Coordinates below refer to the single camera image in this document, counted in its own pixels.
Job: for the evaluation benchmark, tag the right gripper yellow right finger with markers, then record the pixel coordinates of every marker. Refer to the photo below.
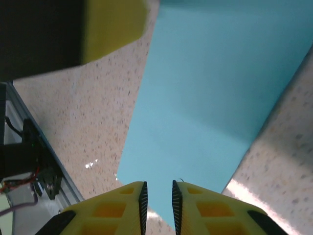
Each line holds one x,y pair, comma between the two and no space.
215,213

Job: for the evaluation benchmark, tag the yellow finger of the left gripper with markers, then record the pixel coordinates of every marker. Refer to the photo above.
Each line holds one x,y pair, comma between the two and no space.
112,24

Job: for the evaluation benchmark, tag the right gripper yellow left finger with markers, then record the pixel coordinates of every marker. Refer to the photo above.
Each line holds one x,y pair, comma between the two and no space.
110,210

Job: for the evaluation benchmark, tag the light blue cloth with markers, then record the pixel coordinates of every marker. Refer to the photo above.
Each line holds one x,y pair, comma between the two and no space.
195,98

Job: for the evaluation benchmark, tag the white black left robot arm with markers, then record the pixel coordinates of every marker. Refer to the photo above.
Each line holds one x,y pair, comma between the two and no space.
17,156

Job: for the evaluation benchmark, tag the grey metal tray panel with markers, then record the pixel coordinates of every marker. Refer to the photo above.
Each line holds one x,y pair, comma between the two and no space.
29,225

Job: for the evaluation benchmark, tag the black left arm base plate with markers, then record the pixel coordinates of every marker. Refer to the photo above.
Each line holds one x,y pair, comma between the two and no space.
50,182

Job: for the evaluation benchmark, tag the long aluminium mounting rail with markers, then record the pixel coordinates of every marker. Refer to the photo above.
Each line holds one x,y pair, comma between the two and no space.
18,107

